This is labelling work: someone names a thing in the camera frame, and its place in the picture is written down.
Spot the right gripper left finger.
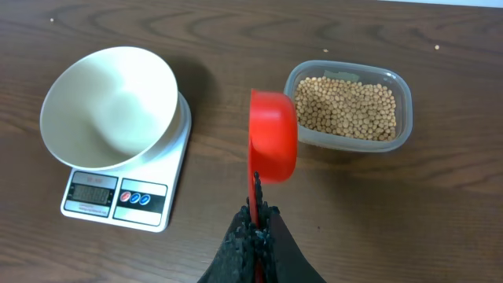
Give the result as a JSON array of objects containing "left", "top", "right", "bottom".
[{"left": 198, "top": 199, "right": 255, "bottom": 283}]

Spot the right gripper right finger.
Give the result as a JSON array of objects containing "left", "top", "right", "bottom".
[{"left": 253, "top": 172, "right": 325, "bottom": 283}]

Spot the red plastic measuring scoop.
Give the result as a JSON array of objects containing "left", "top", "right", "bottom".
[{"left": 248, "top": 90, "right": 298, "bottom": 282}]

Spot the pile of soybeans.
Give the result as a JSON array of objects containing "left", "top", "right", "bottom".
[{"left": 294, "top": 76, "right": 397, "bottom": 141}]

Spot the white digital kitchen scale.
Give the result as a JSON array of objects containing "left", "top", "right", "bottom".
[{"left": 60, "top": 94, "right": 192, "bottom": 233}]

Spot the cream ceramic bowl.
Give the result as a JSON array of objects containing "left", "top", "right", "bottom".
[{"left": 39, "top": 46, "right": 178, "bottom": 171}]

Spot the clear plastic container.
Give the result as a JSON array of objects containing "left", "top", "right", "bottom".
[{"left": 284, "top": 60, "right": 413, "bottom": 153}]

